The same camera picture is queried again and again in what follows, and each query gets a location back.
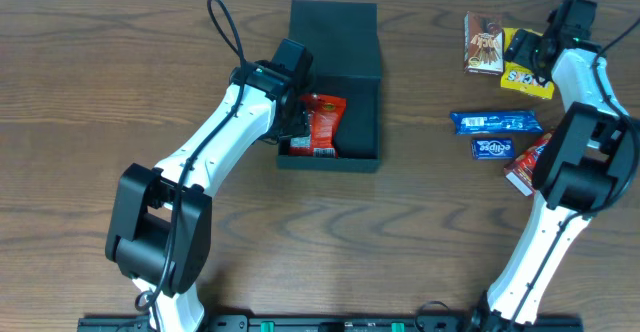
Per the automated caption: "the yellow Hacks candy bag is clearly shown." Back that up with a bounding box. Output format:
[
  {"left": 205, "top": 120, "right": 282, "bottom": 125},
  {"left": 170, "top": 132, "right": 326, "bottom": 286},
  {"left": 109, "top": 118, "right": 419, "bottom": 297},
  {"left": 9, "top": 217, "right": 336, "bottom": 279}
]
[{"left": 500, "top": 57, "right": 555, "bottom": 100}]

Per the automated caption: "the red Hacks candy bag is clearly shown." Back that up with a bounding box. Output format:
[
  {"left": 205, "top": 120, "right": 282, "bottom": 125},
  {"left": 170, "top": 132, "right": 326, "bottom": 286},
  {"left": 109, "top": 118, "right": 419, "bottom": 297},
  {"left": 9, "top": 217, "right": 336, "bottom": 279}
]
[{"left": 288, "top": 94, "right": 347, "bottom": 158}]

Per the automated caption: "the brown Pocky box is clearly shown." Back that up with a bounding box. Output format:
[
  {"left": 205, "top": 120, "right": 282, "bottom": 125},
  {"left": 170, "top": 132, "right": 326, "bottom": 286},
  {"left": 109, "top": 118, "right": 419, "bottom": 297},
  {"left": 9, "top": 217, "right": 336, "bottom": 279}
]
[{"left": 463, "top": 11, "right": 504, "bottom": 75}]

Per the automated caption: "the dark green box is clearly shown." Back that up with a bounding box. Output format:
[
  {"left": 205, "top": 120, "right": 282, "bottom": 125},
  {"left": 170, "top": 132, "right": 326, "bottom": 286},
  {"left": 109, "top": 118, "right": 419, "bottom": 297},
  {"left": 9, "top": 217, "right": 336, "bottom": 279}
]
[{"left": 276, "top": 0, "right": 382, "bottom": 173}]

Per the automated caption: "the red Hello Panda box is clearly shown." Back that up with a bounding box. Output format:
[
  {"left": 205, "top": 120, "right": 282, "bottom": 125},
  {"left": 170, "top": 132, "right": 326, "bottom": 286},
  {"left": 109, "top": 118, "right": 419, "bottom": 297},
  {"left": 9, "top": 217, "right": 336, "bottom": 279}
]
[{"left": 504, "top": 130, "right": 553, "bottom": 197}]

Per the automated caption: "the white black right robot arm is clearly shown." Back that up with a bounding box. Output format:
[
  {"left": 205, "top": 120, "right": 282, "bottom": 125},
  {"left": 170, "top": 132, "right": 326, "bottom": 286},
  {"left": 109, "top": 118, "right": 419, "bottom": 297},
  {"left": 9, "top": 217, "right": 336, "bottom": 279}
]
[{"left": 465, "top": 0, "right": 639, "bottom": 331}]

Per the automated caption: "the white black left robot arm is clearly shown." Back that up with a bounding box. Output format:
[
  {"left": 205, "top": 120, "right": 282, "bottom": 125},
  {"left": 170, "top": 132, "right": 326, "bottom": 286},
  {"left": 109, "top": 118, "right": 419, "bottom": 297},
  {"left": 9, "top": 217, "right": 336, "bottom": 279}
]
[{"left": 105, "top": 39, "right": 313, "bottom": 331}]

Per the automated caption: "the blue Oreo cookie pack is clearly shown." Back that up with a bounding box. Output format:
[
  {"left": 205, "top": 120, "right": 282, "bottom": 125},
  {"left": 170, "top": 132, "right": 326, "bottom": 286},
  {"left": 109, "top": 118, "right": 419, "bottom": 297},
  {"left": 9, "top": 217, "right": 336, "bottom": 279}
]
[{"left": 450, "top": 110, "right": 543, "bottom": 135}]

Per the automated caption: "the blue Eclipse mint tin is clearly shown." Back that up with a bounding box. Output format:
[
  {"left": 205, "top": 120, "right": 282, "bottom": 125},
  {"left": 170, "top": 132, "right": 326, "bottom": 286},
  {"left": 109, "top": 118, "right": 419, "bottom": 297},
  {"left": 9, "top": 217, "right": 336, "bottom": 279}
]
[{"left": 471, "top": 138, "right": 515, "bottom": 160}]

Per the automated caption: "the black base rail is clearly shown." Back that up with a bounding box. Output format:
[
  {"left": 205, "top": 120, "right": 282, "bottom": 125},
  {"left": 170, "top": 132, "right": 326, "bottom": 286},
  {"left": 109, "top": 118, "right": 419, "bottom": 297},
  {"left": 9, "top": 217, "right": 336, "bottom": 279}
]
[{"left": 76, "top": 315, "right": 584, "bottom": 332}]

